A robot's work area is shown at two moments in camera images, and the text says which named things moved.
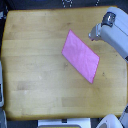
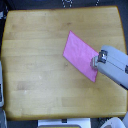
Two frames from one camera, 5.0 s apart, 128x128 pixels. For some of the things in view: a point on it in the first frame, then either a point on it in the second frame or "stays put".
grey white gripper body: [98, 32] to [93, 62]
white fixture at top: [70, 3] stays put
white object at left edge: [1, 87] stays put
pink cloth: [81, 55] stays put
